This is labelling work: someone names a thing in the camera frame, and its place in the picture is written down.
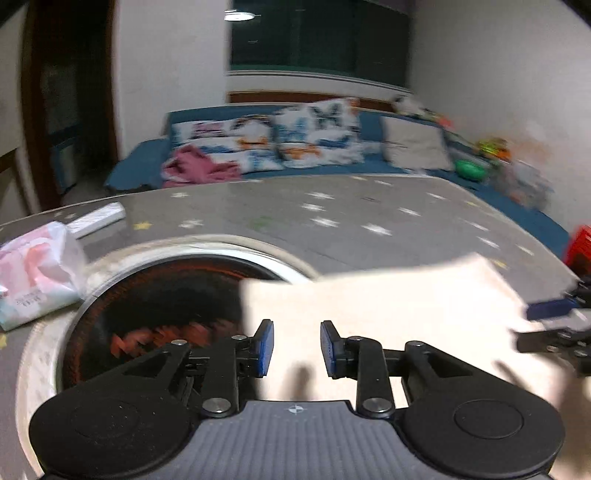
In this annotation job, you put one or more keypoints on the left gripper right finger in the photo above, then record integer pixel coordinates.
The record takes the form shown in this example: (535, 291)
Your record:
(361, 359)

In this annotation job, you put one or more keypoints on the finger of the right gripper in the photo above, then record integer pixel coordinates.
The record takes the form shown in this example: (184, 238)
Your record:
(551, 308)
(572, 346)

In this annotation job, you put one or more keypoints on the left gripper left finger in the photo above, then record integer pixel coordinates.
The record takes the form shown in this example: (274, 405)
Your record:
(232, 360)

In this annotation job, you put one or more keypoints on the cream garment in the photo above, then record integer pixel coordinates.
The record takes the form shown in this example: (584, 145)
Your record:
(462, 307)

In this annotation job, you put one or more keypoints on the red plastic stool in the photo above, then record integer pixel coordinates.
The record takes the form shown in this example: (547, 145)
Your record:
(578, 252)

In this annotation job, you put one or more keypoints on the black induction cooktop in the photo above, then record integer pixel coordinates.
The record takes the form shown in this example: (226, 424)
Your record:
(196, 299)

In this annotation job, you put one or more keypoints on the clear plastic toy box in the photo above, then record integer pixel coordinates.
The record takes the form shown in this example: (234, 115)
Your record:
(525, 185)

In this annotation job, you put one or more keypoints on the grey star tablecloth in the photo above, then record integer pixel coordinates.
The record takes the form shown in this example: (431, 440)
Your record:
(340, 223)

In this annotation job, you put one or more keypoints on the green round bowl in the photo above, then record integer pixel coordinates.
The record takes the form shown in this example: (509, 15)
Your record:
(471, 170)

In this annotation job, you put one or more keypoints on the orange yellow plush toys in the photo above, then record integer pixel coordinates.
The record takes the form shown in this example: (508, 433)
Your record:
(494, 148)

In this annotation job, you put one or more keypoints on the pink crumpled cloth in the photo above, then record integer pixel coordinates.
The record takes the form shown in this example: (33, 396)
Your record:
(189, 166)

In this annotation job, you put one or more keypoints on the white remote control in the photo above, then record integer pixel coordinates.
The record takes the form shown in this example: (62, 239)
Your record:
(96, 220)

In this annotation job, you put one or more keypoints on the blue corner sofa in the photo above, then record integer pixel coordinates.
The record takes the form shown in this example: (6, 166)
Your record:
(141, 169)

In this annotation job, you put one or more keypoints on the beige plain cushion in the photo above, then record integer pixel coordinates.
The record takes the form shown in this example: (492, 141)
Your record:
(412, 145)

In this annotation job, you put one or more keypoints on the left butterfly pillow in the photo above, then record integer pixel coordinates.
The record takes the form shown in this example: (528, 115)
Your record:
(246, 141)

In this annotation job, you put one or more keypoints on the butterfly pillow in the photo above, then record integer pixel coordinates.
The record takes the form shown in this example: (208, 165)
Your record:
(246, 141)
(319, 134)

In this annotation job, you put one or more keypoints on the pink tissue pack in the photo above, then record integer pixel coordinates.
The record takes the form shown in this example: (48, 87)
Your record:
(42, 271)

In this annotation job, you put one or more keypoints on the right butterfly pillow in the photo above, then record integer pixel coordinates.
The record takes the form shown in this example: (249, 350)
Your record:
(319, 134)

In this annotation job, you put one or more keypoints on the panda plush toy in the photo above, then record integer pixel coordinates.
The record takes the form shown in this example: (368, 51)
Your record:
(409, 105)

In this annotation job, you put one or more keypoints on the dark green framed window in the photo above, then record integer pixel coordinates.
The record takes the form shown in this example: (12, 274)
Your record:
(368, 40)

